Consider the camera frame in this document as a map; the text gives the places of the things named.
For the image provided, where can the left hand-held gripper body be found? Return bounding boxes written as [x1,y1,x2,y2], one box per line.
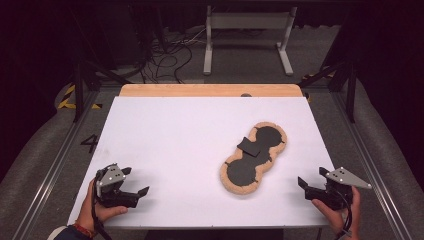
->
[94,162,141,209]

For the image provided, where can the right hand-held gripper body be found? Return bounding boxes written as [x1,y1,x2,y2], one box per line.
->
[312,166,373,212]

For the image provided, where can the tan fleece pad black strap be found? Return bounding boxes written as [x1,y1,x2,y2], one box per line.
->
[219,121,288,196]

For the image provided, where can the person's right hand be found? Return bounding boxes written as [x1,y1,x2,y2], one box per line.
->
[311,185,363,240]

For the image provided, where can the person's left hand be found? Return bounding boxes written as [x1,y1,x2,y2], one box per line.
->
[75,179,129,233]

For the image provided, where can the white board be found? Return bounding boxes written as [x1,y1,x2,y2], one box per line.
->
[67,96,357,230]

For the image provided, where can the black metal stand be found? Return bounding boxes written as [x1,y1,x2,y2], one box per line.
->
[297,59,358,124]
[70,59,132,124]

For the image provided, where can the yellow black floor tape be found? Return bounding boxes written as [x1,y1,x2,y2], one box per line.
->
[57,84,103,111]
[301,65,337,82]

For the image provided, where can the wooden table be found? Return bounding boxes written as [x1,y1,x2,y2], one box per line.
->
[119,83,304,98]

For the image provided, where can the grey metal stand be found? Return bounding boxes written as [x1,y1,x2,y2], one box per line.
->
[202,5,298,77]

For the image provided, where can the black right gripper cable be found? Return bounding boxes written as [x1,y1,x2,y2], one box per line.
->
[334,186,355,240]

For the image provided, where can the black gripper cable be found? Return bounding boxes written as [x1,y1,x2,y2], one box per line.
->
[91,169,114,240]
[334,186,355,240]

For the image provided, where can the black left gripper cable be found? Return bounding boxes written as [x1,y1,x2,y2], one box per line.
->
[91,169,114,240]

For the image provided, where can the aluminium rail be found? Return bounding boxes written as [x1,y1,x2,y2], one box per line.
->
[329,90,415,240]
[11,89,103,240]

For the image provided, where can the red orange bracelet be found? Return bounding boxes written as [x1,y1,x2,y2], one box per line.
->
[73,221,97,239]

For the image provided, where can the black floor cables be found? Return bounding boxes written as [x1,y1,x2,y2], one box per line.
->
[133,26,209,85]

